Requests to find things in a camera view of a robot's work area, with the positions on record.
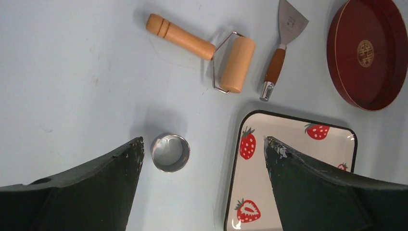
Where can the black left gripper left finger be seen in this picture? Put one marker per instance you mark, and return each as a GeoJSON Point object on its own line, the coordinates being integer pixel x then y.
{"type": "Point", "coordinates": [94, 196]}

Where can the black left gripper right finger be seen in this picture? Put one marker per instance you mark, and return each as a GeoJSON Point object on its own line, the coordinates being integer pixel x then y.
{"type": "Point", "coordinates": [312, 195]}

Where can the strawberry print rectangular tray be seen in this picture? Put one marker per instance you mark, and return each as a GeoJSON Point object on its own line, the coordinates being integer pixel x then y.
{"type": "Point", "coordinates": [251, 205]}

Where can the wooden dough roller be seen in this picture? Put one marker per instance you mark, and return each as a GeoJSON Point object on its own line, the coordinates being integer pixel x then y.
{"type": "Point", "coordinates": [239, 60]}

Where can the round red lacquer tray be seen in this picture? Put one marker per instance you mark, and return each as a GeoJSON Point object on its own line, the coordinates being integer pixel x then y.
{"type": "Point", "coordinates": [367, 53]}

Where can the metal scraper wooden handle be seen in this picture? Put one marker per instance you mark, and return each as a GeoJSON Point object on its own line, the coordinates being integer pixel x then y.
{"type": "Point", "coordinates": [291, 24]}

